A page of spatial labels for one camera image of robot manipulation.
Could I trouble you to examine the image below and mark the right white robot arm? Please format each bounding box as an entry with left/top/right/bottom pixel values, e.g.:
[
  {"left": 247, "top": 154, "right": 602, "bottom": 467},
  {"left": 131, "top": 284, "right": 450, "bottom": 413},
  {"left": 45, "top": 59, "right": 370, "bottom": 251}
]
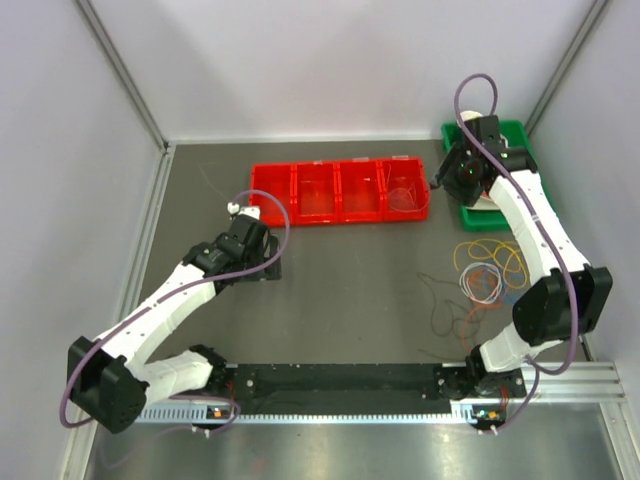
[{"left": 432, "top": 111, "right": 613, "bottom": 396}]

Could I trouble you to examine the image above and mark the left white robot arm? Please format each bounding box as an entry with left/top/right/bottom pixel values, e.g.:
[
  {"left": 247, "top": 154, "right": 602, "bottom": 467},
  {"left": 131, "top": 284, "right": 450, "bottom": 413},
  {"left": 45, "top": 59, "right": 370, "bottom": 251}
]
[{"left": 63, "top": 204, "right": 281, "bottom": 434}]

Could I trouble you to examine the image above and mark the white square board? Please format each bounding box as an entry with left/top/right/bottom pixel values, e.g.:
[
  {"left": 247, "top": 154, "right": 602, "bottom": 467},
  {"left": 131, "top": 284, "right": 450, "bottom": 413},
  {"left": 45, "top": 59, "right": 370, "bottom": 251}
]
[{"left": 469, "top": 194, "right": 500, "bottom": 211}]

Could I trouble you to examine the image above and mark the dark green paper cup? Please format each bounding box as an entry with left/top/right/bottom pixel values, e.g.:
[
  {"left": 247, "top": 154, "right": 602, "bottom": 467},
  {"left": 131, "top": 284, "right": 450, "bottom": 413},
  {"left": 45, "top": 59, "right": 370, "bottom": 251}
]
[{"left": 460, "top": 110, "right": 484, "bottom": 122}]

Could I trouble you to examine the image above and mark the green plastic tray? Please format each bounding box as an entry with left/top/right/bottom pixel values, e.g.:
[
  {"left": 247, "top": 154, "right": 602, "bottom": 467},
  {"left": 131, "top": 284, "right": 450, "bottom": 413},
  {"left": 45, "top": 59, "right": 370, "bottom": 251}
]
[{"left": 441, "top": 120, "right": 535, "bottom": 232}]

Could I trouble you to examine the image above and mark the red bin far left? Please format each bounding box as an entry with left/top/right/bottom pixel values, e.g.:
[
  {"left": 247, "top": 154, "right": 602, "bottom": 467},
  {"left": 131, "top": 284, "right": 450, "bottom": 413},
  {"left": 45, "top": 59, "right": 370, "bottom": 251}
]
[{"left": 249, "top": 163, "right": 293, "bottom": 227}]

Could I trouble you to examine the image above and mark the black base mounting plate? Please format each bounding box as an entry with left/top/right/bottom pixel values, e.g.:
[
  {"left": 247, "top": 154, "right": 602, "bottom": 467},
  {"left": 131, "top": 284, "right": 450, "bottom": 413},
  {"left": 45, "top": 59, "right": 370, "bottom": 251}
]
[{"left": 220, "top": 363, "right": 473, "bottom": 414}]

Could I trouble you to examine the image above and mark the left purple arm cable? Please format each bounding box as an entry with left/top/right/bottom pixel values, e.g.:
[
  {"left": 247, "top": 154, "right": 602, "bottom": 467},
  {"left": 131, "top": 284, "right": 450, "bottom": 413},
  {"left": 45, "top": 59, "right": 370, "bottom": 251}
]
[{"left": 59, "top": 189, "right": 290, "bottom": 441}]

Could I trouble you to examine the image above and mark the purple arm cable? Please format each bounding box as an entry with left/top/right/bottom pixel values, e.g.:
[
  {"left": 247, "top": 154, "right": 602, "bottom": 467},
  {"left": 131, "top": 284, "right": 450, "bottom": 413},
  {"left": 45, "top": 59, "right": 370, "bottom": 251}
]
[
  {"left": 59, "top": 189, "right": 290, "bottom": 441},
  {"left": 453, "top": 73, "right": 581, "bottom": 435}
]

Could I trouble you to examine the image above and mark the yellow cable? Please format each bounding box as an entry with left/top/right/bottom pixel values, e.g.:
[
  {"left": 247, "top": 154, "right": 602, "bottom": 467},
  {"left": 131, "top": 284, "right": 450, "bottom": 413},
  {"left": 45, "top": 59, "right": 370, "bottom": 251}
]
[{"left": 452, "top": 238, "right": 529, "bottom": 291}]

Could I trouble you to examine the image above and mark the white cable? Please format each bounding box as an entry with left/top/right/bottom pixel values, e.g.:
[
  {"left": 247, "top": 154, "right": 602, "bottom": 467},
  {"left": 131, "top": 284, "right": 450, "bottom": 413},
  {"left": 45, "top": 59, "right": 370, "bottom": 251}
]
[{"left": 459, "top": 259, "right": 504, "bottom": 305}]

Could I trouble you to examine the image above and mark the orange cable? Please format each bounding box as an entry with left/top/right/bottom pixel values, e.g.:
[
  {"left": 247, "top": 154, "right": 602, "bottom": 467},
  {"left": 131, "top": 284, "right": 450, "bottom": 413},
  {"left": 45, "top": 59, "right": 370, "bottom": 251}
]
[{"left": 459, "top": 269, "right": 506, "bottom": 351}]

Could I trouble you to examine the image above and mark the blue cable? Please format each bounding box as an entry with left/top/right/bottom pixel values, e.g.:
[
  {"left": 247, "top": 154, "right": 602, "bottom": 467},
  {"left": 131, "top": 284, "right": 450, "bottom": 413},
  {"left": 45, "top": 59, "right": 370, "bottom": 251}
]
[{"left": 497, "top": 279, "right": 521, "bottom": 309}]

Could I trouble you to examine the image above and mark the slotted grey cable duct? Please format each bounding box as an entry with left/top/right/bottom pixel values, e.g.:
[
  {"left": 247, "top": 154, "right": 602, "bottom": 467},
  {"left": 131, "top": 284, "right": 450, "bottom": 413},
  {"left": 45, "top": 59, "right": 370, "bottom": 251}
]
[{"left": 135, "top": 400, "right": 478, "bottom": 427}]

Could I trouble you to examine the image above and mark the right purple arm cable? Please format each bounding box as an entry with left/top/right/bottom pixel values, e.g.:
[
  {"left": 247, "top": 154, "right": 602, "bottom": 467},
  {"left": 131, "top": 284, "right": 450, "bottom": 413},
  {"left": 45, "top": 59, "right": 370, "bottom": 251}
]
[{"left": 453, "top": 73, "right": 581, "bottom": 435}]

